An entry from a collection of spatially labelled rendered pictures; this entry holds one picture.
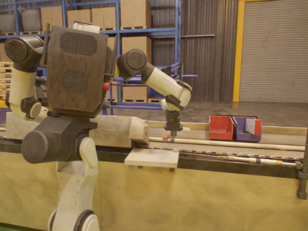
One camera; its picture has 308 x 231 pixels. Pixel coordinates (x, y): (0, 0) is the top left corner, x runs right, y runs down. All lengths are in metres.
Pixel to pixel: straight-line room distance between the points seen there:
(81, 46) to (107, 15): 10.66
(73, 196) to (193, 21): 11.37
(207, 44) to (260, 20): 2.51
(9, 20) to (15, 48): 13.53
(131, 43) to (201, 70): 3.63
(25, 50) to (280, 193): 1.47
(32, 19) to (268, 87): 11.87
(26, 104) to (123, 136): 0.64
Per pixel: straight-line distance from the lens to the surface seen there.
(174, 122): 1.44
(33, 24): 13.59
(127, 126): 1.50
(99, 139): 1.58
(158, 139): 1.83
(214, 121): 2.21
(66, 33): 0.91
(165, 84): 1.06
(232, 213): 1.60
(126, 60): 0.99
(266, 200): 1.58
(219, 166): 1.46
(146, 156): 1.38
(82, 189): 1.06
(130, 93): 10.90
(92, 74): 0.88
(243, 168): 1.47
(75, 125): 0.93
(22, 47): 1.03
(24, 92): 1.14
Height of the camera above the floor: 1.28
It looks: 10 degrees down
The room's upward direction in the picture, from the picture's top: straight up
